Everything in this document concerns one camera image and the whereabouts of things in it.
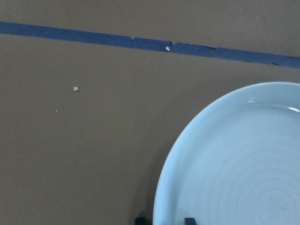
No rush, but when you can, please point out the light blue plate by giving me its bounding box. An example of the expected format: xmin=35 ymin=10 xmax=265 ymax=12
xmin=152 ymin=82 xmax=300 ymax=225

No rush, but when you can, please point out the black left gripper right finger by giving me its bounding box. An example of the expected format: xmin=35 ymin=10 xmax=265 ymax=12
xmin=184 ymin=217 xmax=195 ymax=225

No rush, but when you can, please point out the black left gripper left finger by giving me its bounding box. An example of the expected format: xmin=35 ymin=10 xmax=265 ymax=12
xmin=135 ymin=217 xmax=146 ymax=225

